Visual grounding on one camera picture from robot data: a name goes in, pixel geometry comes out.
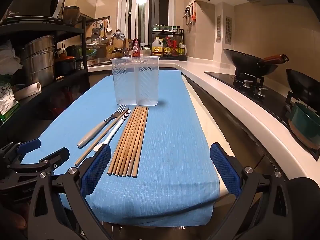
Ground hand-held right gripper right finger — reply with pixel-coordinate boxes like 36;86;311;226
209;142;291;240

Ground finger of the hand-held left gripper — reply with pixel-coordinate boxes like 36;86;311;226
0;138;42;167
10;147;70;178

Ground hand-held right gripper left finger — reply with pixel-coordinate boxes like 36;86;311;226
28;144;112;240

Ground wooden handled utensil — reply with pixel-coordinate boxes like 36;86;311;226
74;114;123;167

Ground grey handled fork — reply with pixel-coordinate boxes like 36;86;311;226
77;104;127;148

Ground row of wooden chopsticks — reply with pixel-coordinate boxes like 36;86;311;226
107;106;149;179

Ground striped spoon with white handle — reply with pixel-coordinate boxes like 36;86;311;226
93;109;132;152

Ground clear plastic utensil holder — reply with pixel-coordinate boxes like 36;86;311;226
111;56;160;106

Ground person's left hand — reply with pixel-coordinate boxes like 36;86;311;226
7;204;28;233

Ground green food packet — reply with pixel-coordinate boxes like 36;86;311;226
0;81;20;123

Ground white paper roll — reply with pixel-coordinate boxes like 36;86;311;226
14;82;42;101

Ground red plastic bag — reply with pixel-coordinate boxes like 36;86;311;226
51;85;84;117

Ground blue cloth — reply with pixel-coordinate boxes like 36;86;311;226
20;69;230;227

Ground black gas hob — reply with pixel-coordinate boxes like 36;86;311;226
204;70;320;162

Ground white plastic bag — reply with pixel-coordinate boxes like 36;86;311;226
0;40;23;75

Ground stacked stainless steel pot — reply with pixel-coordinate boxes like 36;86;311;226
24;35;57;87

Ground dark pot with orange lid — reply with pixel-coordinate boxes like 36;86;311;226
55;55;77;75

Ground green enamel pot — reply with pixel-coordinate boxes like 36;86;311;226
287;102;320;149

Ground steel sink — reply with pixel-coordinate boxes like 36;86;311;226
85;55;130;67

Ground dark green pot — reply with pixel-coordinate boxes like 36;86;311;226
66;44;84;60

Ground black shelf rack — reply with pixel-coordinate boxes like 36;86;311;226
0;16;90;140

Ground steel bowl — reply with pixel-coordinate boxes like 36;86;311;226
86;37;109;49

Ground wooden cutting board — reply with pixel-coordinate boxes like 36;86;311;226
107;39;130;55

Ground chrome faucet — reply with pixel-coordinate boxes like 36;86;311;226
109;32;128;57

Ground yellow oil bottle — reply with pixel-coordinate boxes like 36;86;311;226
152;37;164;57

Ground brown glass container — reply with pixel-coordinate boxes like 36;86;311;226
62;6;81;26

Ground black microwave oven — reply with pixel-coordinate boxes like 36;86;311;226
0;0;67;25

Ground black spice rack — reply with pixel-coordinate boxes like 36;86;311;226
151;27;188;62

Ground row of spice jars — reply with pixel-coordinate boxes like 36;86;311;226
153;24;181;30

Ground white framed window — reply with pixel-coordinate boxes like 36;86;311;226
117;0;175;55

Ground black wok with wooden handle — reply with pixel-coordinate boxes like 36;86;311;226
222;48;290;77

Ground wide wall vent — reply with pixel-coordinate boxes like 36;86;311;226
225;16;233;44

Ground narrow wall vent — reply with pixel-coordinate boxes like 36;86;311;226
216;15;222;43

